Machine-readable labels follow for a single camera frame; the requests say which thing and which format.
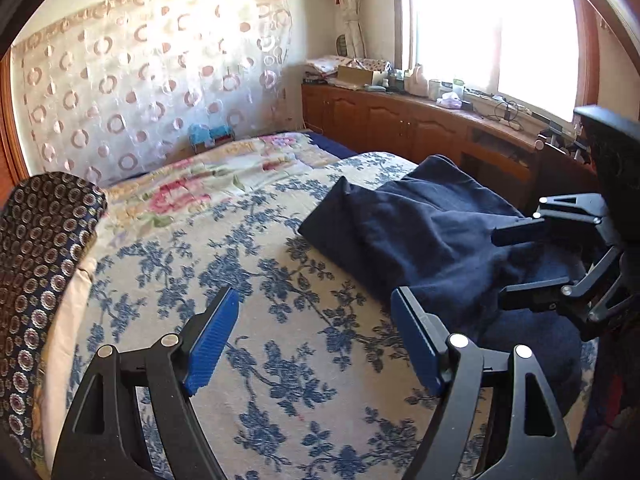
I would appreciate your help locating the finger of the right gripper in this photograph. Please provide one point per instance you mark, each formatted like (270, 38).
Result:
(550, 230)
(546, 295)

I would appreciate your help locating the wooden headboard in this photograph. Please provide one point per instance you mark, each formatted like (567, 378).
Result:
(13, 167)

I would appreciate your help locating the wooden sideboard cabinet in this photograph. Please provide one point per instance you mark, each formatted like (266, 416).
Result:
(515, 165)

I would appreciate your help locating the teal item behind bed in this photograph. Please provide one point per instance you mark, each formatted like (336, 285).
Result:
(203, 138)

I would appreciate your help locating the navy printed t-shirt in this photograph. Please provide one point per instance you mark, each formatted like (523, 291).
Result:
(431, 231)

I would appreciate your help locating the window with wooden frame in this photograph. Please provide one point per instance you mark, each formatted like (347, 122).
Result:
(527, 51)

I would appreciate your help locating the cardboard box on cabinet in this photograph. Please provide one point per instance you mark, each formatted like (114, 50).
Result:
(355, 76)

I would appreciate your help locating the cream folded blanket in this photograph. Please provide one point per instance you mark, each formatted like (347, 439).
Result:
(59, 355)

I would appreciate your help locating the blue floral bedspread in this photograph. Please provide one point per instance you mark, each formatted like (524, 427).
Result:
(314, 381)

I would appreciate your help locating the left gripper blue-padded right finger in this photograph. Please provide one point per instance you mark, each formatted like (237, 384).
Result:
(424, 338)

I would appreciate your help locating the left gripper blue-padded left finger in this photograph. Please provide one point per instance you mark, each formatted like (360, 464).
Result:
(204, 338)

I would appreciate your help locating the pink floral quilt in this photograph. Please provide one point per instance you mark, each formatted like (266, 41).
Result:
(164, 196)

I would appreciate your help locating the circle-patterned sheer curtain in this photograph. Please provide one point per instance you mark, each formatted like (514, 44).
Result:
(116, 88)

